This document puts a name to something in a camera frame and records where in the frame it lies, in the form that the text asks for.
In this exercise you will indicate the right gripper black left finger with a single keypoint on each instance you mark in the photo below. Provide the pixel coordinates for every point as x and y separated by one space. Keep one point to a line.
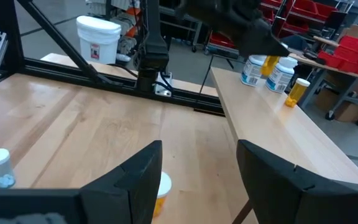
104 205

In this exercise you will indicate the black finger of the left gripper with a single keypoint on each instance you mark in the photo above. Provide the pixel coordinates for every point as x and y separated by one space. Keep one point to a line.
259 40

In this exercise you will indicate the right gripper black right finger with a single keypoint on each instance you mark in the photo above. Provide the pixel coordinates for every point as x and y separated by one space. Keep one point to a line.
291 202

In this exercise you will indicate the white medicine bottle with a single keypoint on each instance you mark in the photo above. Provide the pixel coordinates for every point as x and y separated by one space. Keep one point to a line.
250 74
280 81

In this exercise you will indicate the medium orange pill bottle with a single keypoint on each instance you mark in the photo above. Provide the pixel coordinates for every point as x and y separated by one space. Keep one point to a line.
165 186

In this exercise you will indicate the cardboard box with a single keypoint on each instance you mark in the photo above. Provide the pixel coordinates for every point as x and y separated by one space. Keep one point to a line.
356 31
325 96

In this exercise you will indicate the red plastic storage bin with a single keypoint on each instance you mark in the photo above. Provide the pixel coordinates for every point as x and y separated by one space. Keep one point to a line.
356 43
343 60

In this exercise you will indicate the wooden-top rolling workbench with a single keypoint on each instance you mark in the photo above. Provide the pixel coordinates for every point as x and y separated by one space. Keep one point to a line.
346 72

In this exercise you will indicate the grey cloth bundle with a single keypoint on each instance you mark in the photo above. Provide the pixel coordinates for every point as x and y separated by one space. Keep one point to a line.
126 45

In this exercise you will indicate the white lidded plastic bucket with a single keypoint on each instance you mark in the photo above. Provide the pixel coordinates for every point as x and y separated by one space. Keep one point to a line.
98 40

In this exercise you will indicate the wooden shelf black frame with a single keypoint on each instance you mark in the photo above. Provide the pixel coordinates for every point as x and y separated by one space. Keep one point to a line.
275 124

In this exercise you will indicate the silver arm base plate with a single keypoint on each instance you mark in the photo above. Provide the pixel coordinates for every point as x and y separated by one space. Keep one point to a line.
163 85

